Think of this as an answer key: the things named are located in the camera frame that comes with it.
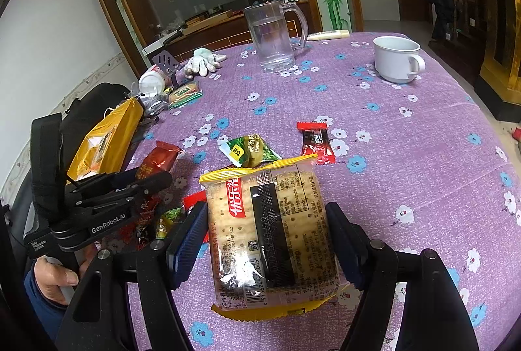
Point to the yellow cardboard box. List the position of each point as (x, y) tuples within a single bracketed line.
[(108, 131)]

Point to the gold framed furniture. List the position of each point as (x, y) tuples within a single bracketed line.
[(502, 62)]

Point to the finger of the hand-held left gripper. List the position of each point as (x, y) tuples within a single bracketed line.
[(138, 184)]

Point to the crumpled silver wrapper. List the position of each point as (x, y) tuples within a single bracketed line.
[(152, 104)]

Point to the green pea snack packet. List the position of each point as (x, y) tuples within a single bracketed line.
[(248, 149)]

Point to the white work gloves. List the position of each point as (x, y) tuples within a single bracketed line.
[(201, 60)]

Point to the clear glass mug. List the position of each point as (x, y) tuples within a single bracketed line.
[(270, 37)]

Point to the cream squeeze tube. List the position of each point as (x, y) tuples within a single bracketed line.
[(327, 35)]

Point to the red and gold candy wrapper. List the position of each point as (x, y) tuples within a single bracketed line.
[(144, 223)]

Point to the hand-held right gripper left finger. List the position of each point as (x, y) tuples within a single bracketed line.
[(187, 245)]

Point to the green-label biscuit packet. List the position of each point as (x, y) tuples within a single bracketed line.
[(185, 94)]

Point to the yellow-edged cracker packet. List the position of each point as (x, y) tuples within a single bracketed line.
[(268, 237)]

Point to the person's left forearm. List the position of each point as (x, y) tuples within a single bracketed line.
[(40, 312)]

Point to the white round jar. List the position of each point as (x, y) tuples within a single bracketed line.
[(152, 80)]

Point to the black phone stand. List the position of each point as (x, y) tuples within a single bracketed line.
[(165, 62)]

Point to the person's left hand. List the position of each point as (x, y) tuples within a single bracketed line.
[(53, 279)]

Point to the wooden stair railing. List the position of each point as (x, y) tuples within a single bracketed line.
[(468, 5)]

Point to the small green snack packet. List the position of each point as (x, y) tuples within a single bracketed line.
[(170, 217)]

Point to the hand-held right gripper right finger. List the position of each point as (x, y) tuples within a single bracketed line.
[(346, 249)]

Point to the red and black candy packet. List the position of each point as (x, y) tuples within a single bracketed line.
[(316, 143)]

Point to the small red snack packet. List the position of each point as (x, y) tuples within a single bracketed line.
[(194, 199)]

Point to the black sofa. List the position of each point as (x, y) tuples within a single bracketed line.
[(93, 98)]

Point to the dark red snack packet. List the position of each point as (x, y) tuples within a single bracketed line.
[(158, 159)]

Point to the white ceramic cup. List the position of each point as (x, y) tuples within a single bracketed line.
[(395, 60)]

